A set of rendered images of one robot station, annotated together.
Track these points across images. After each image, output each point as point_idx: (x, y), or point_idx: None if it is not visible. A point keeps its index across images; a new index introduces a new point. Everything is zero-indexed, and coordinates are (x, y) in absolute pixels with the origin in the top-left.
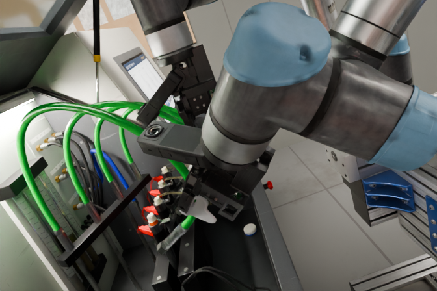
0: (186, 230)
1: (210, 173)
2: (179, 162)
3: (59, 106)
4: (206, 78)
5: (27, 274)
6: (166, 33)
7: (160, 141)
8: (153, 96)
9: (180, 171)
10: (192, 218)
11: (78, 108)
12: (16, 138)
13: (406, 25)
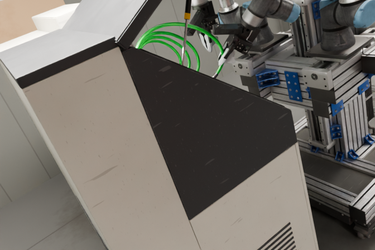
0: (217, 75)
1: (240, 37)
2: (219, 42)
3: (169, 23)
4: (212, 14)
5: None
6: None
7: (224, 28)
8: (195, 22)
9: (220, 45)
10: (221, 67)
11: (179, 23)
12: (138, 43)
13: None
